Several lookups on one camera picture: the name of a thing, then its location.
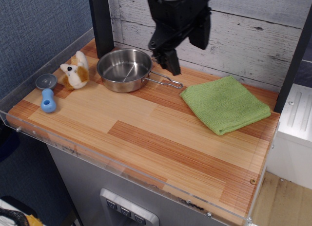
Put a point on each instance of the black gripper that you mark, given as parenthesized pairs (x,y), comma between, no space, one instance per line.
(175,21)

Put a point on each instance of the grey cabinet with buttons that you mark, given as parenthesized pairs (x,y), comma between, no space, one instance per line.
(103,198)

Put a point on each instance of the white aluminium side unit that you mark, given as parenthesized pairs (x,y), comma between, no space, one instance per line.
(291,154)

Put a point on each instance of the plush corgi toy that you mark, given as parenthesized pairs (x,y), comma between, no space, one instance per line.
(76,73)

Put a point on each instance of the stainless steel pan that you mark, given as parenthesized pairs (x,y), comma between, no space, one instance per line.
(128,70)

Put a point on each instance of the green folded cloth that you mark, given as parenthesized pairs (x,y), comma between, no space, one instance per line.
(224,105)

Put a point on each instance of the black vertical post right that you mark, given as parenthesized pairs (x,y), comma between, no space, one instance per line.
(295,63)

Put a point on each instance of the blue grey toy scoop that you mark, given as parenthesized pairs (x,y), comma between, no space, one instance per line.
(46,83)

